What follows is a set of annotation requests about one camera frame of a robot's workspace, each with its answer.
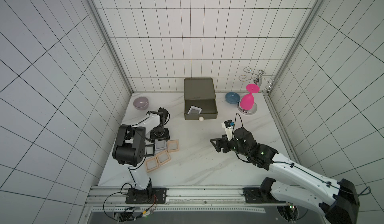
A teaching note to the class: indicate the purple ceramic bowl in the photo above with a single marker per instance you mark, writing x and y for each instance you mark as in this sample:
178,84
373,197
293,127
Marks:
141,103

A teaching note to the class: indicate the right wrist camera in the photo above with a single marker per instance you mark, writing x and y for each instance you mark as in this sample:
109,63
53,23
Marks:
229,128

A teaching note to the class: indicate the black brooch box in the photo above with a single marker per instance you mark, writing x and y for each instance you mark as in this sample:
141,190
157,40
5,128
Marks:
150,152

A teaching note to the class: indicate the white brooch box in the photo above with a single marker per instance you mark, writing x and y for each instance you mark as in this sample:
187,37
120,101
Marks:
193,110
160,145

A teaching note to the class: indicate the chrome glass rack stand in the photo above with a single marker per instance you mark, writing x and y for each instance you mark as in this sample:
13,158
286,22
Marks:
257,78

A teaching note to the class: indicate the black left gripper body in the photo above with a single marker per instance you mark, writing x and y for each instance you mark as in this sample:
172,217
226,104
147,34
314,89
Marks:
165,135

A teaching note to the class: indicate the olive three-drawer cabinet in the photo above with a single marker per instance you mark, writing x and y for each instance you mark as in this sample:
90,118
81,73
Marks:
200,92

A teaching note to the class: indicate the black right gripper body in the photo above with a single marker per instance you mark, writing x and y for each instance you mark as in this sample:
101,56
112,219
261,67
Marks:
224,144

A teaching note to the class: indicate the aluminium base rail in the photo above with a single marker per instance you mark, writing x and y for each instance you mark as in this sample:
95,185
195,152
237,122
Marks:
198,199

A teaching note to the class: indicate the blue ceramic bowl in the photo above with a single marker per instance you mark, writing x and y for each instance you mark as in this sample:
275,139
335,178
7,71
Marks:
232,98

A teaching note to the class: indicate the pink plastic goblet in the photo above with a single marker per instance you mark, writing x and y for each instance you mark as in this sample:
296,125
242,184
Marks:
247,102

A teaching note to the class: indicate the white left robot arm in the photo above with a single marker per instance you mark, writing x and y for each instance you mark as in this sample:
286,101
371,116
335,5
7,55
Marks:
130,147

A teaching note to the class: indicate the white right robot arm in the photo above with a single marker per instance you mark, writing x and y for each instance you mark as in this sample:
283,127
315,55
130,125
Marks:
337,201

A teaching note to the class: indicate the beige brooch box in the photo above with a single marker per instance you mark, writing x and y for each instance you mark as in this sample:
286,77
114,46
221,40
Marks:
173,146
163,157
151,164

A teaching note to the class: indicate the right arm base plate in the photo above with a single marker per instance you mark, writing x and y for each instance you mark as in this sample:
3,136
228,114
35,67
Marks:
259,196

